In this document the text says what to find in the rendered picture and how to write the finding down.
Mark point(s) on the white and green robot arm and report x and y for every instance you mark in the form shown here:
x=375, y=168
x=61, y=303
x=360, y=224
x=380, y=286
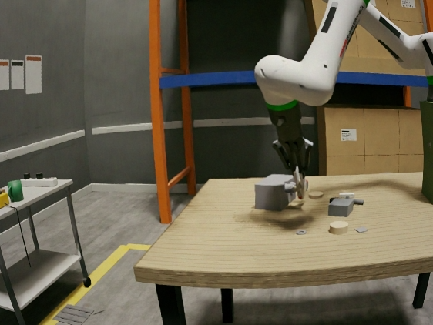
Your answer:
x=285, y=82

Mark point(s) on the grey bolt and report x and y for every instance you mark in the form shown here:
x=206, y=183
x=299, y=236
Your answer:
x=357, y=201

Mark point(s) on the beige short cylinder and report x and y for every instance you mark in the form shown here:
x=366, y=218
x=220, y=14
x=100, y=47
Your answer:
x=338, y=227

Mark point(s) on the tan round wooden disc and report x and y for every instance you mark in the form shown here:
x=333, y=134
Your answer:
x=315, y=195

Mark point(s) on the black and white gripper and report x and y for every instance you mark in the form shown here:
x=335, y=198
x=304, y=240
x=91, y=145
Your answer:
x=288, y=138

